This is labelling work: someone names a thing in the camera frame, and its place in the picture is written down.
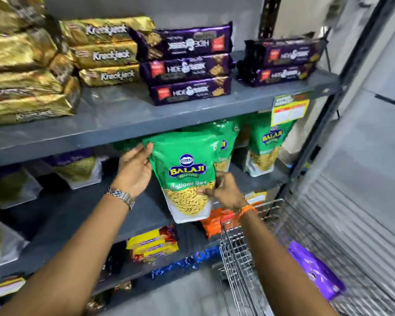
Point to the silver metal wristwatch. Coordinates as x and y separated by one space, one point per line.
120 195

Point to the person's right thumb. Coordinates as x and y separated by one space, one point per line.
206 192

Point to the purple biscuit packet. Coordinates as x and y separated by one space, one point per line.
276 75
191 91
184 41
286 52
184 68

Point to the person's left thumb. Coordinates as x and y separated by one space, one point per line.
148 153

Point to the person's left hand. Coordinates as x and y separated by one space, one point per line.
133 172

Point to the bright purple foil packet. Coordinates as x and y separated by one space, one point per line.
316 269

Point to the flat white and green packet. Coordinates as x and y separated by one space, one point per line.
3 287

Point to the person's right forearm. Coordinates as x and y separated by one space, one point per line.
279 266

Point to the row of blue foil packets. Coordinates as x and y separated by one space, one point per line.
184 261

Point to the orange snack packet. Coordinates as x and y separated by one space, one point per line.
215 222

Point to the yellow shelf price tag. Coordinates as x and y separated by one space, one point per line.
289 110

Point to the person's right hand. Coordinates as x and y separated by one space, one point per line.
227 194

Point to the green snack pouch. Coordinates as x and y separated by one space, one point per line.
125 144
184 151
228 134
266 151

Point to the orange wristband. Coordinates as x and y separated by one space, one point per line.
245 211

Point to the yellow and red biscuit packet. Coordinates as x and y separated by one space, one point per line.
158 255
158 248
149 236

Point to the grey metal shelving unit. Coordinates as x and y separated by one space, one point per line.
118 115

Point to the person's left forearm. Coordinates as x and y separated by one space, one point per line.
69 259

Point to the stack of gold biscuit packets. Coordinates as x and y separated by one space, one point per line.
29 78

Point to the gold foil wrapped packet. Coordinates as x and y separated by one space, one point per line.
97 304

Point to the dark brown packet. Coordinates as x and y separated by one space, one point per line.
110 263

